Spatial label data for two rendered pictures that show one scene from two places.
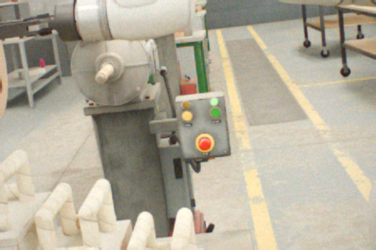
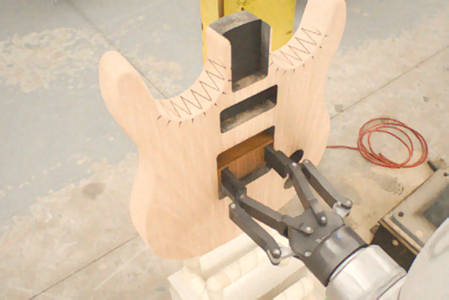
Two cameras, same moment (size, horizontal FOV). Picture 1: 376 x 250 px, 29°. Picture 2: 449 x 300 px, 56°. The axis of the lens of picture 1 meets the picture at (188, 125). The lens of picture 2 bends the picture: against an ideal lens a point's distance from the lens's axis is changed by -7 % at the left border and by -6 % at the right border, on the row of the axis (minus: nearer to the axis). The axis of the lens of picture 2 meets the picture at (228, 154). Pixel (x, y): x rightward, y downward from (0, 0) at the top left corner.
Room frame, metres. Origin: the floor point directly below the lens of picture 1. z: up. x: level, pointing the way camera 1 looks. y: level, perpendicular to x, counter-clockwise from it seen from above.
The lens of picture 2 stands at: (1.09, 0.08, 1.95)
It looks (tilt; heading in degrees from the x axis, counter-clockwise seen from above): 49 degrees down; 50
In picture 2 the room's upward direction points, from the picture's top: straight up
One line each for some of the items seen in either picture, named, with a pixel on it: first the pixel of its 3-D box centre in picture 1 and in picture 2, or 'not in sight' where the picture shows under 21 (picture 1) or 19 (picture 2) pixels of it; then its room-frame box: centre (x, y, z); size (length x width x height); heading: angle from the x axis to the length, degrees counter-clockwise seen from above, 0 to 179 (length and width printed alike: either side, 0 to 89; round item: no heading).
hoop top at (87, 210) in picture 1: (95, 199); not in sight; (1.37, 0.20, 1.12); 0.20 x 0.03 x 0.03; 175
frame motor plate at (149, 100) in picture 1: (124, 96); not in sight; (2.59, 0.21, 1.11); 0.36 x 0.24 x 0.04; 177
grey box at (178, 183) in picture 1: (173, 139); not in sight; (2.58, 0.06, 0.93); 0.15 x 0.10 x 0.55; 177
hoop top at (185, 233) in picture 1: (182, 230); not in sight; (1.36, 0.04, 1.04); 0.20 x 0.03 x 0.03; 175
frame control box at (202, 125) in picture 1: (196, 130); not in sight; (2.42, -0.02, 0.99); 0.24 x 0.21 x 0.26; 177
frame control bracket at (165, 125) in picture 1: (178, 124); not in sight; (2.43, 0.04, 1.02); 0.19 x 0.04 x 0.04; 87
